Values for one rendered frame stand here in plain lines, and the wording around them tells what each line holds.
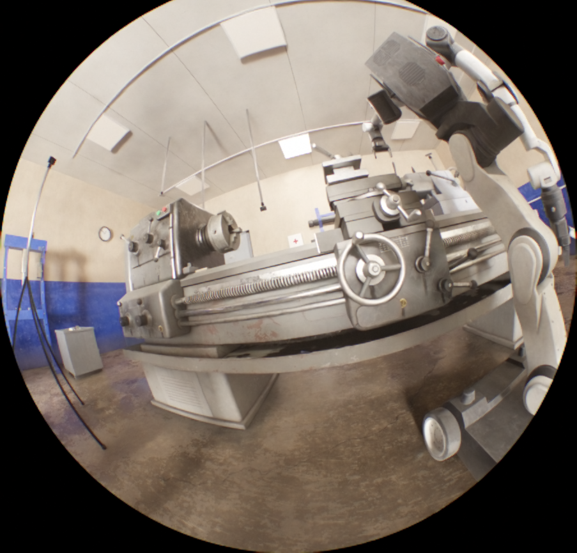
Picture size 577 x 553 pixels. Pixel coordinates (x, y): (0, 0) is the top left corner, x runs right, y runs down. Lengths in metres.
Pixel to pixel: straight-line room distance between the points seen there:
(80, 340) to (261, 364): 2.37
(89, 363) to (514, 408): 3.18
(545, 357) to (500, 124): 0.56
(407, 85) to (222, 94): 2.68
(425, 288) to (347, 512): 0.77
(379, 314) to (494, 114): 0.67
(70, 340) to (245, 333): 2.25
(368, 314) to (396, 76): 0.77
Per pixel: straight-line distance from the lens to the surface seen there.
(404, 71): 0.72
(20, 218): 4.34
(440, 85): 0.67
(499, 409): 0.77
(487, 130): 0.62
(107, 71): 3.17
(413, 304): 0.66
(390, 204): 0.57
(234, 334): 0.90
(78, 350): 2.71
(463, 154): 0.63
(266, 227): 4.36
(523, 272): 0.55
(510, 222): 0.60
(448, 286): 0.67
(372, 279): 0.55
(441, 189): 1.20
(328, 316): 0.77
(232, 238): 1.11
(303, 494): 0.78
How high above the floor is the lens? 0.70
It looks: 6 degrees up
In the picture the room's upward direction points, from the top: 12 degrees counter-clockwise
